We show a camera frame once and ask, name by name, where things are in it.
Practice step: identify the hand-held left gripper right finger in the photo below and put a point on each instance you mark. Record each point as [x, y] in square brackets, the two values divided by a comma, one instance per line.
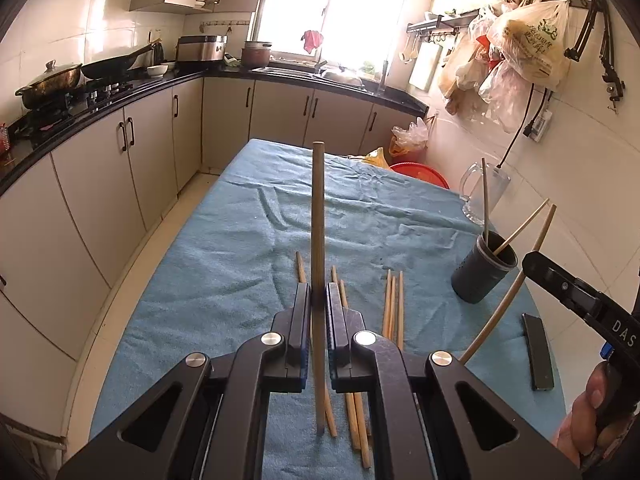
[338, 355]

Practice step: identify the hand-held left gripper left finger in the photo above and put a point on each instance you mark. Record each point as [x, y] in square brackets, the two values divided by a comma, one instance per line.
[299, 360]

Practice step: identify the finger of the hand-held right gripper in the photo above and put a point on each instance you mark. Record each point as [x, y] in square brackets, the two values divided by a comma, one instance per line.
[562, 285]

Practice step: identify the wooden chopstick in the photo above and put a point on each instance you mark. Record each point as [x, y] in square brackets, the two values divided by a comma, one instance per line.
[318, 210]
[522, 227]
[500, 310]

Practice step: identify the bunch of wooden chopsticks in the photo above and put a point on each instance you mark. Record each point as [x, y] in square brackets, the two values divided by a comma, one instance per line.
[393, 310]

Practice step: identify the dark grey chopstick holder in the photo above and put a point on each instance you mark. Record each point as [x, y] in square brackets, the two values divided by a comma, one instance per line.
[475, 280]

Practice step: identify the grey chopstick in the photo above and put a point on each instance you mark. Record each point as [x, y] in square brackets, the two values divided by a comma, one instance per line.
[485, 200]

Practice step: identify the person's right hand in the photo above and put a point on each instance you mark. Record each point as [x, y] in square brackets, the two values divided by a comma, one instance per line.
[585, 415]

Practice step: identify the black rectangular case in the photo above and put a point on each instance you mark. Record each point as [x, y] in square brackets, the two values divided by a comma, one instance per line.
[539, 355]

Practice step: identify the clear glass mug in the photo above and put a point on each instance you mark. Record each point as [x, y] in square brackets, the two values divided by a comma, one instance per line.
[500, 190]

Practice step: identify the blue table cloth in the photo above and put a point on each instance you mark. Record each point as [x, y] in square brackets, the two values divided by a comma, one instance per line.
[225, 270]

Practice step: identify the red plastic basin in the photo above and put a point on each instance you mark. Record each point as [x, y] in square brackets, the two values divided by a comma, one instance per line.
[425, 172]

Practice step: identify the yellow plastic bag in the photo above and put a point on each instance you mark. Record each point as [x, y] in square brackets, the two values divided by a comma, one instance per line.
[377, 158]

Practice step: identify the orange bin with plastic bag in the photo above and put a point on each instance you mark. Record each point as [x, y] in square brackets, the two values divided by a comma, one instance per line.
[410, 137]

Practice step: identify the bunch of hanging plastic bags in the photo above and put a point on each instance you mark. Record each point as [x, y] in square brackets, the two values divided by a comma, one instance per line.
[475, 70]

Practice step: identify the clear green-printed plastic bag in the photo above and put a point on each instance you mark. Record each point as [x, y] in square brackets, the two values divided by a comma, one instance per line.
[535, 45]

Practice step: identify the white cutting board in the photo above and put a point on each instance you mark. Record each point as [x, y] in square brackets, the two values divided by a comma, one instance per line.
[425, 67]

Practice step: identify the beige lower cabinets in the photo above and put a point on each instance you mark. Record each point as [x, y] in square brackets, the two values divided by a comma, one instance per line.
[90, 200]

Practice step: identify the metal faucet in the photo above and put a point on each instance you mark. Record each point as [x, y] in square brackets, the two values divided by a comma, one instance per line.
[382, 77]

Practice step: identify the steel pot lid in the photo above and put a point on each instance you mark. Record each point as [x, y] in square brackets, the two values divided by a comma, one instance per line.
[342, 77]

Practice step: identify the steel kitchen sink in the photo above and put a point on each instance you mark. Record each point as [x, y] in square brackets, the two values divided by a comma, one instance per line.
[285, 70]

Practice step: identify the black kitchen countertop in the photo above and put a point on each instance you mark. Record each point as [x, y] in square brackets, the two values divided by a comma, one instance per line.
[210, 76]

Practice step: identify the brown cooking pot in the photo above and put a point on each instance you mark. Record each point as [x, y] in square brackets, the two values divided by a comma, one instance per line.
[256, 55]

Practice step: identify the red cloth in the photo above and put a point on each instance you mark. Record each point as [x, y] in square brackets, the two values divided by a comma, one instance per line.
[311, 41]

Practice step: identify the white bowl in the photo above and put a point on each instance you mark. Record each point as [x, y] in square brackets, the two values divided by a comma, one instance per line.
[157, 71]

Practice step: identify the silver rice cooker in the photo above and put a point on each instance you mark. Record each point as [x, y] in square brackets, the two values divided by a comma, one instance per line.
[200, 50]

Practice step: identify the black gas stove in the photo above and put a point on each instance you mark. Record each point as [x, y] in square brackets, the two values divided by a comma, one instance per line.
[90, 97]

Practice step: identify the kitchen window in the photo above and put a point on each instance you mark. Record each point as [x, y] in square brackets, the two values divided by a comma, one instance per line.
[350, 10]

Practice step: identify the black wok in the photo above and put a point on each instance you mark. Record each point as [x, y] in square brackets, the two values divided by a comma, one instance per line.
[110, 66]

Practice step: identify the pot with glass lid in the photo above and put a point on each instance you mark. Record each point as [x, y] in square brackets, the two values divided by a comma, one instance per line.
[50, 82]

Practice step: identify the white wall socket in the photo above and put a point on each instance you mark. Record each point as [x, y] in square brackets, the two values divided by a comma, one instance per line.
[541, 122]

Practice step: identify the metal wall rack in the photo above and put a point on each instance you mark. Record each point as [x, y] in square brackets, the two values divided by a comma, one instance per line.
[440, 24]

